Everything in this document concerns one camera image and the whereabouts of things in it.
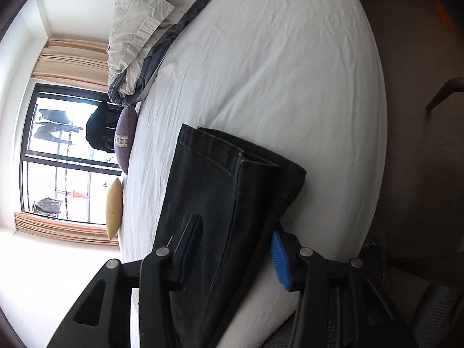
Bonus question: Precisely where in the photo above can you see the black framed window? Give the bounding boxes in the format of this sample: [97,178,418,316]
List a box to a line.
[20,83,122,225]

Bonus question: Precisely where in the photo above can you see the beige curtain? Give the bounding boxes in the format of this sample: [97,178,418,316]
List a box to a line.
[31,39,108,92]
[14,212,119,247]

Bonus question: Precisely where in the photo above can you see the black denim pants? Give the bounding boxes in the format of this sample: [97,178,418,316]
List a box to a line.
[155,125,306,347]

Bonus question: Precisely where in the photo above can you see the purple patterned pillow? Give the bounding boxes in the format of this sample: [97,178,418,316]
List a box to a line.
[114,105,138,174]

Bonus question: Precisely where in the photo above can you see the beige grey folded duvet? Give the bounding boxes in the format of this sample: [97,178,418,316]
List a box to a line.
[107,0,210,106]

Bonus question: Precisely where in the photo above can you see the yellow pillow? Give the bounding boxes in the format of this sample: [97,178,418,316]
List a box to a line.
[105,178,124,240]

